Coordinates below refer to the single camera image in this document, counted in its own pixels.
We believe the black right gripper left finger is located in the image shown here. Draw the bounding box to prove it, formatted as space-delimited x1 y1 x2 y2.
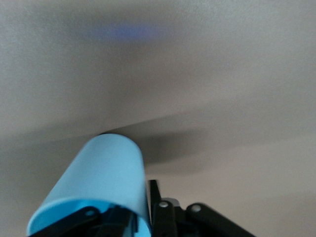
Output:
29 205 136 237

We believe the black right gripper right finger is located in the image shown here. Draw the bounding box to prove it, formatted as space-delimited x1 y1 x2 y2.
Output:
147 179 257 237

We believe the light blue plastic cup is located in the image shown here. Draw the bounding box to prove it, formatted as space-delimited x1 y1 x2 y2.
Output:
26 133 152 237

